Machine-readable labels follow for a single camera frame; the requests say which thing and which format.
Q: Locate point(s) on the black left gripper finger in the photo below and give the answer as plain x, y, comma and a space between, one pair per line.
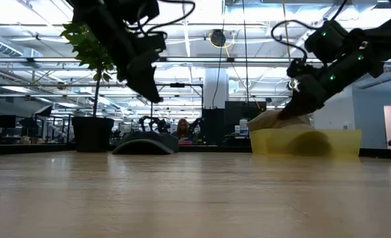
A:
146, 82

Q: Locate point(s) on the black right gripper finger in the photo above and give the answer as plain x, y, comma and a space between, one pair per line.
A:
306, 100

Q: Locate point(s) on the khaki baseball cap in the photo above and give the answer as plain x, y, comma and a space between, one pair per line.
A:
265, 122

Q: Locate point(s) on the black baseball cap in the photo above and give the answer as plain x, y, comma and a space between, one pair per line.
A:
149, 139

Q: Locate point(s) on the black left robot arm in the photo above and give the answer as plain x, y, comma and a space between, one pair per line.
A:
99, 29

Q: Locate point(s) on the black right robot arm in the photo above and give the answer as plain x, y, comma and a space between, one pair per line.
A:
390, 29

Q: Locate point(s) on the yellow plastic bin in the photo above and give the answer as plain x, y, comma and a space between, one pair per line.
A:
271, 143

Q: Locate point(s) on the person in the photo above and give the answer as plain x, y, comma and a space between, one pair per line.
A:
182, 129

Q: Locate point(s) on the white jug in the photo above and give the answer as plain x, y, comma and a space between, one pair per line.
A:
243, 127

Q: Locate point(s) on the pink tray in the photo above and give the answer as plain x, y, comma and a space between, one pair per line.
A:
186, 142

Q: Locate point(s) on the black cabinet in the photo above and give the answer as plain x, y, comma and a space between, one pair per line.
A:
235, 114

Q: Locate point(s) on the long ceiling light bar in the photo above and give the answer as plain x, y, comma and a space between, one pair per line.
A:
215, 59

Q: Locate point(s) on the green potted plant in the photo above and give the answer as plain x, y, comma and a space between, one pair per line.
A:
92, 135

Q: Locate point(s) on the black monitor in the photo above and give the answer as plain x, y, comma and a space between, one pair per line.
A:
4, 121

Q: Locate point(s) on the black gantry frame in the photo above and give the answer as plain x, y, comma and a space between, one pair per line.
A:
177, 85

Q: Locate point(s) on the black aluminium table frame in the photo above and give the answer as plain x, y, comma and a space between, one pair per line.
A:
17, 149

